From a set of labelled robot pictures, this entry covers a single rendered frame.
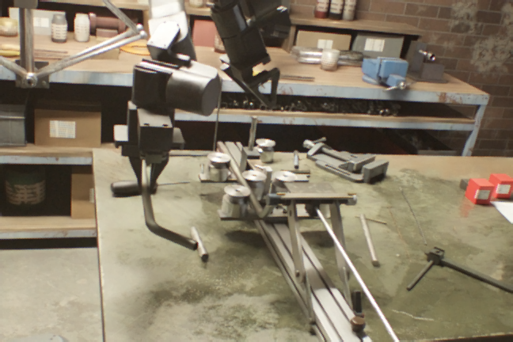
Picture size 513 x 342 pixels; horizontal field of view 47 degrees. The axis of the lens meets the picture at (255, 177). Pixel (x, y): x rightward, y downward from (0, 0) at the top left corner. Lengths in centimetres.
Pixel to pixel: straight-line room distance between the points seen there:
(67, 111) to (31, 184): 41
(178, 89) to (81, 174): 184
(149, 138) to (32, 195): 201
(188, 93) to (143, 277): 33
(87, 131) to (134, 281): 163
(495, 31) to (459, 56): 27
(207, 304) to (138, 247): 20
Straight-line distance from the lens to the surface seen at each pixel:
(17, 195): 280
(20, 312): 241
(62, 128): 257
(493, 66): 410
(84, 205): 272
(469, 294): 114
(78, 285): 253
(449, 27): 383
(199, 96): 82
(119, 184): 125
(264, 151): 149
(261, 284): 101
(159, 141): 81
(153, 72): 86
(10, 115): 256
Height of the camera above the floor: 144
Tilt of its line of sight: 23 degrees down
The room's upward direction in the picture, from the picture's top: 8 degrees clockwise
